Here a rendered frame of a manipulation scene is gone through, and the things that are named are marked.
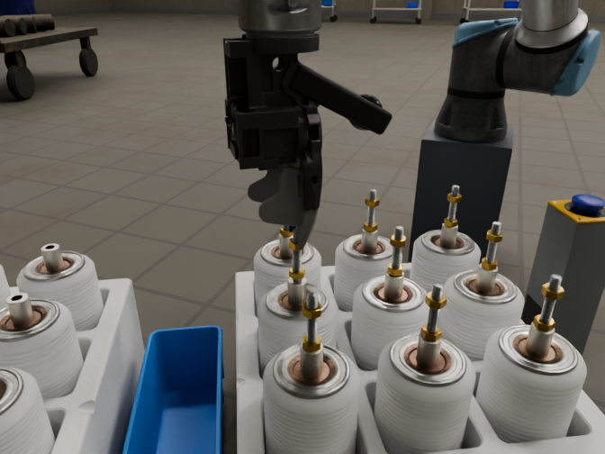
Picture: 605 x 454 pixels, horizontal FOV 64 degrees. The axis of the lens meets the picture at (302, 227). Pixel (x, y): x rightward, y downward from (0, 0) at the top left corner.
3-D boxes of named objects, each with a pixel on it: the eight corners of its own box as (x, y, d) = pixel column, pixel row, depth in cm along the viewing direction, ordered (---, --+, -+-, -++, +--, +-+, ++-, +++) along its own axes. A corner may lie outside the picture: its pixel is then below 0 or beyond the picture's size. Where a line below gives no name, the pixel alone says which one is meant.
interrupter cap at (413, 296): (431, 289, 61) (432, 285, 61) (412, 322, 55) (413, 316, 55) (375, 274, 64) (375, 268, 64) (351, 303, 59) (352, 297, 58)
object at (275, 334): (255, 436, 63) (248, 322, 55) (269, 382, 71) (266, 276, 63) (329, 445, 61) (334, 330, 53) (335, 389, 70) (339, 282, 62)
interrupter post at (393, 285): (405, 294, 60) (408, 270, 59) (398, 304, 58) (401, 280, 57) (386, 288, 61) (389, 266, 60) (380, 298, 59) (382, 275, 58)
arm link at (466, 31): (465, 79, 110) (474, 14, 104) (523, 87, 102) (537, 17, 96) (436, 86, 103) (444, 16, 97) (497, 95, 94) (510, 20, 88)
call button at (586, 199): (563, 207, 69) (566, 194, 68) (589, 205, 69) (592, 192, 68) (581, 219, 65) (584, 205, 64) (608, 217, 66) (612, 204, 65)
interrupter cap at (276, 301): (259, 319, 56) (259, 314, 55) (272, 284, 62) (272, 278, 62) (325, 325, 55) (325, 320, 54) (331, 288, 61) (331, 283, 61)
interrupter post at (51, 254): (49, 265, 67) (43, 243, 65) (67, 263, 67) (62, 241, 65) (43, 274, 64) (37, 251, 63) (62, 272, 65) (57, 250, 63)
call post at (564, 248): (506, 369, 84) (546, 202, 70) (544, 366, 84) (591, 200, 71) (528, 400, 77) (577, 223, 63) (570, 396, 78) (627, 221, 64)
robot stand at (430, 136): (419, 231, 131) (433, 119, 118) (491, 242, 125) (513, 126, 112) (407, 262, 116) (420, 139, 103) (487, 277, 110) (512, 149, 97)
